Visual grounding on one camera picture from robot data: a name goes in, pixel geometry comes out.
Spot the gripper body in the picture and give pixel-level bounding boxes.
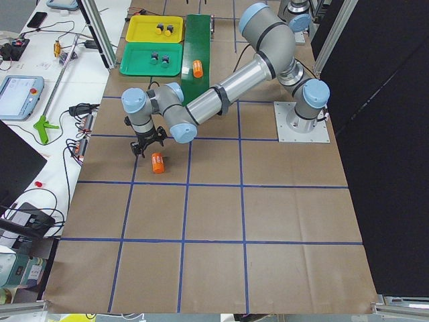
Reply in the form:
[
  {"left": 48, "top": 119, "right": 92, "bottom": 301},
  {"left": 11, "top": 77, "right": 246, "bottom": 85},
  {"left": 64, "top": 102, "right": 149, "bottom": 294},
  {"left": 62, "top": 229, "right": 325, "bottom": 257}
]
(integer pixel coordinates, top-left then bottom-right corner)
[{"left": 130, "top": 126, "right": 167, "bottom": 152}]

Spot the orange cylinder labelled 4680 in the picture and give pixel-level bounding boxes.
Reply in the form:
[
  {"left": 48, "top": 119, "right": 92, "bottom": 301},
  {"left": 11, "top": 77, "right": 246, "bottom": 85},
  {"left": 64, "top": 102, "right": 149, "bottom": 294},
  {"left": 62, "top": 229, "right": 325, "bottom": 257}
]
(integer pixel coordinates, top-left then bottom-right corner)
[{"left": 151, "top": 152, "right": 165, "bottom": 174}]

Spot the green push button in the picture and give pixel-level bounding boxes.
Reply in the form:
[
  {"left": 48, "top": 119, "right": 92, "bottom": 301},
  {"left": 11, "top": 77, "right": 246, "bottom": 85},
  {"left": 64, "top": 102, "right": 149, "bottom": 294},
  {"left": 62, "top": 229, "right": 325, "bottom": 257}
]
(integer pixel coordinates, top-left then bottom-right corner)
[
  {"left": 161, "top": 55, "right": 170, "bottom": 68},
  {"left": 149, "top": 52, "right": 159, "bottom": 65}
]

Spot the yellow push button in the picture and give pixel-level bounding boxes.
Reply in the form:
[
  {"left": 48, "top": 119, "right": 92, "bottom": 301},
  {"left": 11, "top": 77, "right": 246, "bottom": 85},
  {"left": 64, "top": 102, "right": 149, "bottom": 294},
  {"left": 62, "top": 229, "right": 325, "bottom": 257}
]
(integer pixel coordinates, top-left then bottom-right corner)
[
  {"left": 156, "top": 23, "right": 164, "bottom": 35},
  {"left": 164, "top": 25, "right": 174, "bottom": 37}
]

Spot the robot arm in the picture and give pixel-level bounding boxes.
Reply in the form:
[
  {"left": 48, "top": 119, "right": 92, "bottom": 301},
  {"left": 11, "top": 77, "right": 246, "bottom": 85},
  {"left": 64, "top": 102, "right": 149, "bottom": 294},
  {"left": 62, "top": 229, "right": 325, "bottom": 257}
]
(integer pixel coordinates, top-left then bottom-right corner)
[
  {"left": 121, "top": 3, "right": 330, "bottom": 156},
  {"left": 278, "top": 0, "right": 311, "bottom": 33}
]

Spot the black power adapter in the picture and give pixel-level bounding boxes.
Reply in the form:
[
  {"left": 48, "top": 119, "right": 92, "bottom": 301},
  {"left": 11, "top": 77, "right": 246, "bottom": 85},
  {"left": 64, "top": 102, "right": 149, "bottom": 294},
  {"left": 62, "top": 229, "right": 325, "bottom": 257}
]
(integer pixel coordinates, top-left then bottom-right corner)
[{"left": 68, "top": 103, "right": 100, "bottom": 117}]

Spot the green plastic tray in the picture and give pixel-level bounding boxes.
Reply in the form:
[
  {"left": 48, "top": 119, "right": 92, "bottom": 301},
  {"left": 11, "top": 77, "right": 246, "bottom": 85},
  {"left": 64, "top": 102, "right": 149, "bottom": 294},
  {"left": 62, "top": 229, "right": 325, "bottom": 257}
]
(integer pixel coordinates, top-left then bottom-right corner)
[{"left": 120, "top": 42, "right": 183, "bottom": 76}]

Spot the green conveyor belt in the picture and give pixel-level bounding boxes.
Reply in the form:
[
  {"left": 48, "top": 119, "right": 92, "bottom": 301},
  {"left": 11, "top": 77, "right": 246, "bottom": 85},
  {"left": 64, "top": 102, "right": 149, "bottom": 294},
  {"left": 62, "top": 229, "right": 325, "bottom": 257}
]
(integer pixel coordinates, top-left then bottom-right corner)
[{"left": 181, "top": 14, "right": 211, "bottom": 105}]

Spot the yellow plastic tray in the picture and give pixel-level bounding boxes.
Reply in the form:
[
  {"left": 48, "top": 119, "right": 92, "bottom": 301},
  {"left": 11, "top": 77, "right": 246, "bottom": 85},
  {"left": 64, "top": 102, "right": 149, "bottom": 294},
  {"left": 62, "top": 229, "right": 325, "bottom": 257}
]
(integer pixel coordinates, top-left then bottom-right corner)
[{"left": 125, "top": 15, "right": 184, "bottom": 43}]

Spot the black monitor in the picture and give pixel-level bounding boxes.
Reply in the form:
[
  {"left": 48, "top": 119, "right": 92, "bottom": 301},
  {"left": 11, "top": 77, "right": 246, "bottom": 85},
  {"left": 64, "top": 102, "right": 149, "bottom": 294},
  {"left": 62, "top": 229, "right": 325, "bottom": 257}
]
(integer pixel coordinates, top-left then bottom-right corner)
[{"left": 0, "top": 122, "right": 47, "bottom": 207}]

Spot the teach pendant with screen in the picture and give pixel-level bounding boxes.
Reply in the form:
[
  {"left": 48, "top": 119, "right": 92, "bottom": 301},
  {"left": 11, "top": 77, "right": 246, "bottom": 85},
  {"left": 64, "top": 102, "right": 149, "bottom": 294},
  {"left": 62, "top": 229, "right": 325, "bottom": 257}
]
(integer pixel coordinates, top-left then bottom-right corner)
[{"left": 1, "top": 75, "right": 44, "bottom": 121}]

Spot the black smartphone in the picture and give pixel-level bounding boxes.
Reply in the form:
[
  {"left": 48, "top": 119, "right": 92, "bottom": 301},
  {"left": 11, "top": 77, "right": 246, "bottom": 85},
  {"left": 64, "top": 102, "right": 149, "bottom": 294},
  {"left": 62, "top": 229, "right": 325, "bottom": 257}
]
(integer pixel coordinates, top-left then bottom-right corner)
[{"left": 26, "top": 11, "right": 48, "bottom": 29}]

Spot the green handled reacher grabber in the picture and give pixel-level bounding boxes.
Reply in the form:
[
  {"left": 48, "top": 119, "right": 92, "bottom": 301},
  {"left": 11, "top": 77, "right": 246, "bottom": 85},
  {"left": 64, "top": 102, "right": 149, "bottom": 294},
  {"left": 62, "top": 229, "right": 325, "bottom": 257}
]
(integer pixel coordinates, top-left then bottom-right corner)
[{"left": 34, "top": 35, "right": 80, "bottom": 145}]

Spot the black box with cables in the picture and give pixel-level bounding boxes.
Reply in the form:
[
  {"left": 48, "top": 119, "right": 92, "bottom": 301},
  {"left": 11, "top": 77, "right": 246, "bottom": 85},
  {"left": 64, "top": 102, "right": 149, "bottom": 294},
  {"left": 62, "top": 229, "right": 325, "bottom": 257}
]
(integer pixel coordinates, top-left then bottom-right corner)
[{"left": 1, "top": 203, "right": 56, "bottom": 239}]

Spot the aluminium frame post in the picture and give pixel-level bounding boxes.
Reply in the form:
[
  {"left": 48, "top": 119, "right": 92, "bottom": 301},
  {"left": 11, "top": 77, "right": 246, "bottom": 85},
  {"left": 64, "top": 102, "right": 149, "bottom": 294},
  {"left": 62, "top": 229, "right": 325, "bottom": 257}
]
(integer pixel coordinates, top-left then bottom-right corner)
[{"left": 76, "top": 0, "right": 117, "bottom": 70}]

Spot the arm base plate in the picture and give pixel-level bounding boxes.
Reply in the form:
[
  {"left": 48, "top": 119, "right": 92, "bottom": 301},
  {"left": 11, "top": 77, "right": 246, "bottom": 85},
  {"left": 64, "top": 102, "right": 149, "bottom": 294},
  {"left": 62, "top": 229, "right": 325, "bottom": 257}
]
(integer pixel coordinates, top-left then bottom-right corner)
[{"left": 273, "top": 101, "right": 330, "bottom": 144}]

